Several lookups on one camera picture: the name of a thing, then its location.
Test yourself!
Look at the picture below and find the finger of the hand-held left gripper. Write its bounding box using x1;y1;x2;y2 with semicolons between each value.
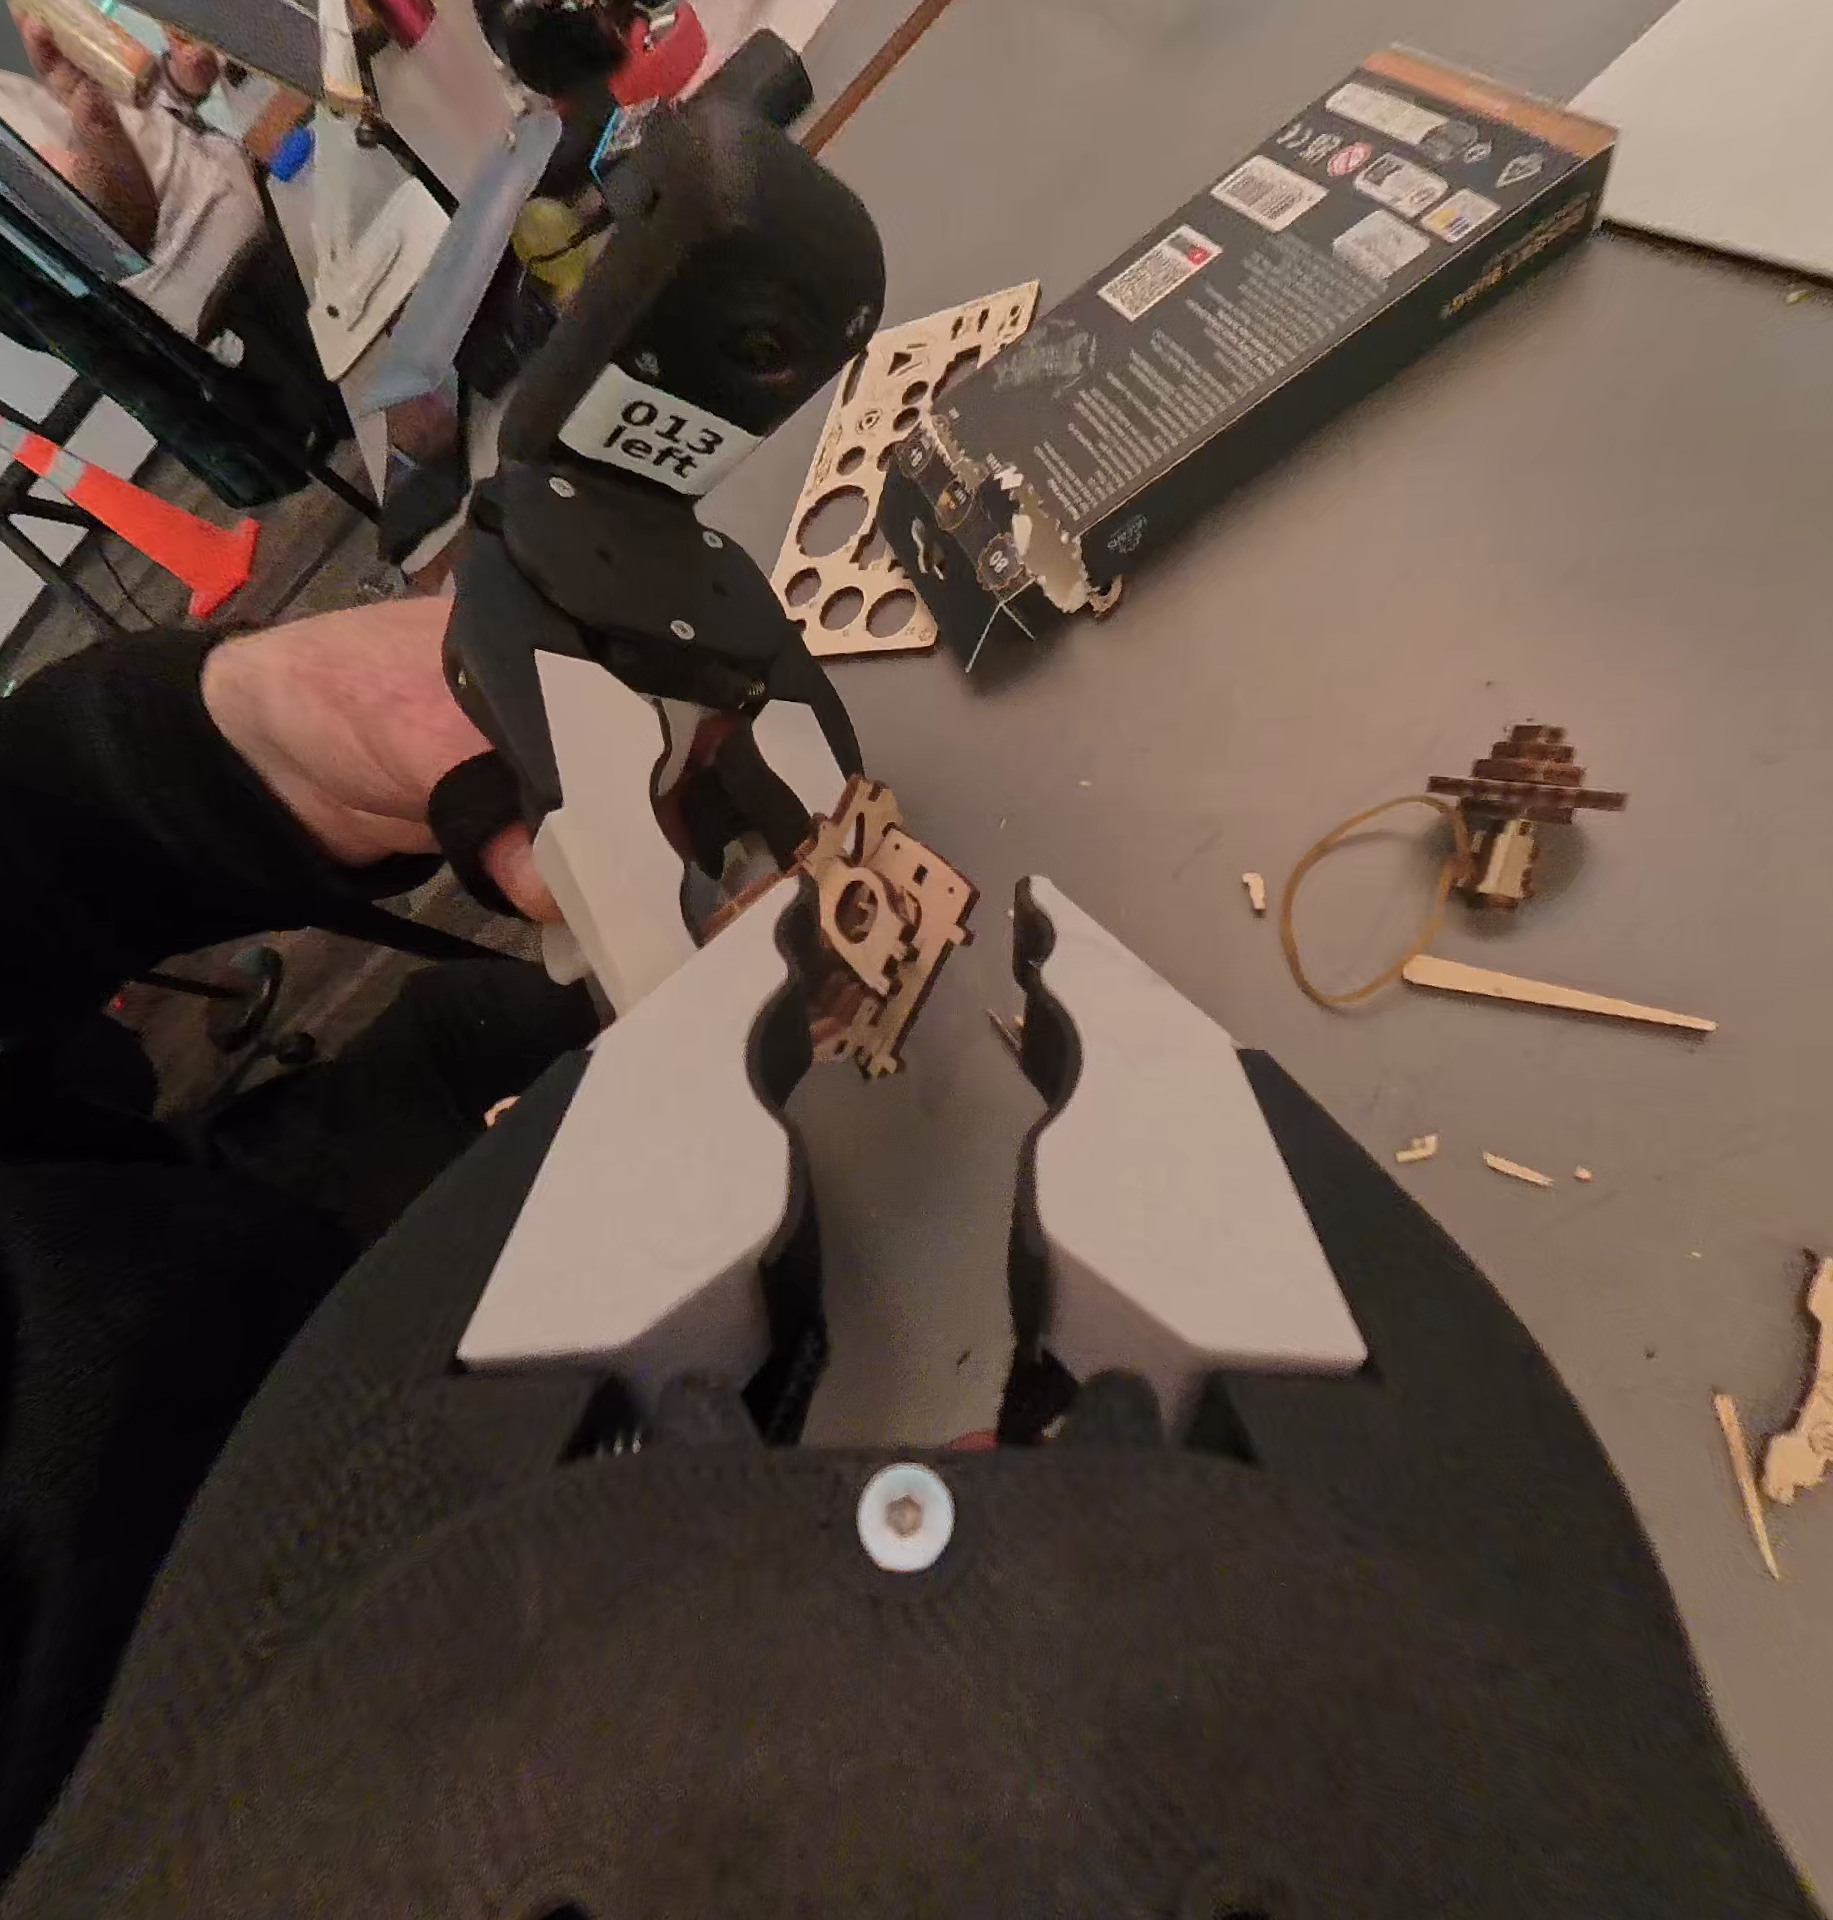
683;694;860;904
528;654;705;1024

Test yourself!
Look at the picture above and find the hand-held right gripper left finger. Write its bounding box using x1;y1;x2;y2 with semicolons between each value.
456;874;829;1446

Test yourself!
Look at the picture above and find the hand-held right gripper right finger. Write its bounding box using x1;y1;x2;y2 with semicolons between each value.
1008;873;1371;1446

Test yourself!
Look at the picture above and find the wooden buggy model assembly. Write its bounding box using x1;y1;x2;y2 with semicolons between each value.
699;778;980;1082

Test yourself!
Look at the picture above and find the person's left forearm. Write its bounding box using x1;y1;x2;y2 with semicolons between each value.
0;631;452;1037

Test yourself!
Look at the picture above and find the person's left hand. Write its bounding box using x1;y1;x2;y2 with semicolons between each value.
199;595;565;924

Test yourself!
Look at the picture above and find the laser-cut plywood part sheet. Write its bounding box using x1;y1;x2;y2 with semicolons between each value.
773;279;1040;660

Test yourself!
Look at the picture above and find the tan rubber band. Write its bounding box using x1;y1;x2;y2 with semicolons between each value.
1283;794;1465;1009

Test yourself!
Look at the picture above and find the pointed pale wooden stick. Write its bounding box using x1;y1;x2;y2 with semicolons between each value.
1401;956;1718;1037

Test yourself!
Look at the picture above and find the orange-red plastic item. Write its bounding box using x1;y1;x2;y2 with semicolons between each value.
0;395;259;620

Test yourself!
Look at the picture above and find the person's dark clothing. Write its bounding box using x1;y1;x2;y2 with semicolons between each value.
0;960;603;1875

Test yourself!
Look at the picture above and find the thin wooden sliver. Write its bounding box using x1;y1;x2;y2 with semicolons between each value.
1715;1392;1782;1581

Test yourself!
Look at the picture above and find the black cardboard box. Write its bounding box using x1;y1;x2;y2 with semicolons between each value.
872;45;1622;670

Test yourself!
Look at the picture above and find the curved notched wooden strip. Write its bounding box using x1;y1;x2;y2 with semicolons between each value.
1756;1256;1833;1504

